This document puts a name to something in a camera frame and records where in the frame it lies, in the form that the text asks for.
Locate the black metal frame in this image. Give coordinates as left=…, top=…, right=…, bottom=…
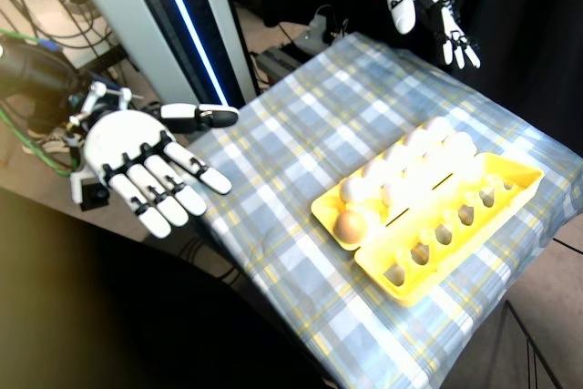
left=249, top=45, right=315, bottom=86

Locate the grey column with blue light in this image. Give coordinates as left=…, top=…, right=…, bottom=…
left=61, top=0, right=261, bottom=110

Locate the white desk with cables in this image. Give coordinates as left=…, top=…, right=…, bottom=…
left=0, top=0, right=116, bottom=70

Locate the black white sneaker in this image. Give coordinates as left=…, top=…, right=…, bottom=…
left=21, top=128, right=77, bottom=157

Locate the black curtain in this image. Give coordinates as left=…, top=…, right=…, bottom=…
left=240, top=0, right=583, bottom=147

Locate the yellow-brown egg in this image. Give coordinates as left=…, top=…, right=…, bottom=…
left=334, top=210, right=368, bottom=244

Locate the blue yellow plaid cloth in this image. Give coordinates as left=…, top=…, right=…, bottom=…
left=189, top=31, right=583, bottom=389

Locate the grey clamp device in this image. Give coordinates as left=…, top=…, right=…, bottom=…
left=294, top=4, right=352, bottom=51

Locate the thick green cable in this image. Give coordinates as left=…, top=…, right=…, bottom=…
left=0, top=27, right=81, bottom=179

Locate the wrist camera on white bracket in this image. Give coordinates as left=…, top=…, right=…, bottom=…
left=69, top=169, right=111, bottom=212

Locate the yellow egg carton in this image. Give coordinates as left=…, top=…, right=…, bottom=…
left=311, top=116, right=546, bottom=309

